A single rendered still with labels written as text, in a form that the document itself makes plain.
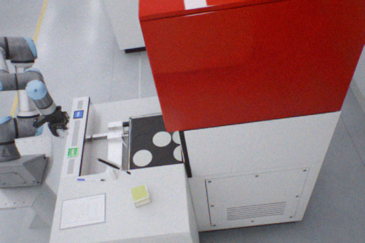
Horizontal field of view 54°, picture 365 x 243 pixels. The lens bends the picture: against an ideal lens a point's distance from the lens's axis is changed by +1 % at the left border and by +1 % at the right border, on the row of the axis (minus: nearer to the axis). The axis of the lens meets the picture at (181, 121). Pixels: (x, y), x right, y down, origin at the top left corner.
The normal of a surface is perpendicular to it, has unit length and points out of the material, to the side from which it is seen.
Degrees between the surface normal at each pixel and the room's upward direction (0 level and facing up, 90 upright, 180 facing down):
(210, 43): 90
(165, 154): 0
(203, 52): 90
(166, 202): 0
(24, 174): 90
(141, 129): 0
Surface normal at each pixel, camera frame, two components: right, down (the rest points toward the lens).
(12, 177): 0.01, 0.78
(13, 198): -0.11, -0.62
